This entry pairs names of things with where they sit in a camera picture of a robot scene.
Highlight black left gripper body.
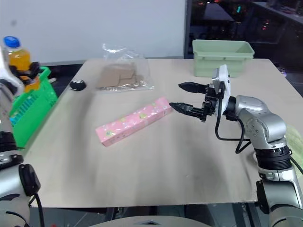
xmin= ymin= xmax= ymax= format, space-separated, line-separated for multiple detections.
xmin=9 ymin=65 xmax=25 ymax=82

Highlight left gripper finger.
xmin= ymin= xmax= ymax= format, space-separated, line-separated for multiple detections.
xmin=21 ymin=72 xmax=40 ymax=85
xmin=28 ymin=61 xmax=41 ymax=75

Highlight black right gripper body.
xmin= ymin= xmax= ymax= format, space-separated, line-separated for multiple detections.
xmin=200 ymin=83 xmax=226 ymax=123

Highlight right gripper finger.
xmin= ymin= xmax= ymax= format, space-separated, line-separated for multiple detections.
xmin=178 ymin=81 xmax=207 ymax=94
xmin=169 ymin=102 xmax=204 ymax=117

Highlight orange juice bottle blue cap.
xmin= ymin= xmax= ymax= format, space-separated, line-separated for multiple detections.
xmin=2 ymin=36 xmax=41 ymax=93

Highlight blue item behind basket slats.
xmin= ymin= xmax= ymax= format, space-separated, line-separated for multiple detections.
xmin=10 ymin=94 xmax=33 ymax=126

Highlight bright green slatted basket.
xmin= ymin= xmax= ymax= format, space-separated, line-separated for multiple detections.
xmin=9 ymin=66 xmax=58 ymax=148

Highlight pale green plastic bin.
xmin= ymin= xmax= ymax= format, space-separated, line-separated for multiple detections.
xmin=192 ymin=39 xmax=255 ymax=78

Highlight small black round object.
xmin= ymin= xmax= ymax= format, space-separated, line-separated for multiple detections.
xmin=69 ymin=79 xmax=87 ymax=92

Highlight pink patterned long box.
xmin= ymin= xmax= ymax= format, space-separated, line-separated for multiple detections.
xmin=95 ymin=96 xmax=173 ymax=148

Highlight clear plastic bag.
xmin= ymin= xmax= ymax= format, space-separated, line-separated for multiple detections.
xmin=95 ymin=43 xmax=155 ymax=92

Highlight brown cardboard pieces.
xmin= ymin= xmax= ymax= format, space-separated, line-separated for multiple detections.
xmin=98 ymin=63 xmax=149 ymax=90

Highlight dark shelving with lights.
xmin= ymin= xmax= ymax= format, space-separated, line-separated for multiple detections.
xmin=185 ymin=0 xmax=303 ymax=71

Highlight light green cloth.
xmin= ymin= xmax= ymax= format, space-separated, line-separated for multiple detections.
xmin=283 ymin=124 xmax=303 ymax=164

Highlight grey rounded shape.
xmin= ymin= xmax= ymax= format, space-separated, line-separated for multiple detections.
xmin=91 ymin=214 xmax=207 ymax=227

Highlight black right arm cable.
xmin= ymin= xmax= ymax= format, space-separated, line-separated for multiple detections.
xmin=214 ymin=98 xmax=258 ymax=155

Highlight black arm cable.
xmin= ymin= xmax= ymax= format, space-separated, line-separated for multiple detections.
xmin=18 ymin=164 xmax=46 ymax=227
xmin=214 ymin=98 xmax=258 ymax=155

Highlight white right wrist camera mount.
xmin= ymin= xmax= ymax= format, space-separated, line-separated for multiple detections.
xmin=211 ymin=64 xmax=232 ymax=117

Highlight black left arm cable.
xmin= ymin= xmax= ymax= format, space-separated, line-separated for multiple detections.
xmin=18 ymin=164 xmax=46 ymax=227

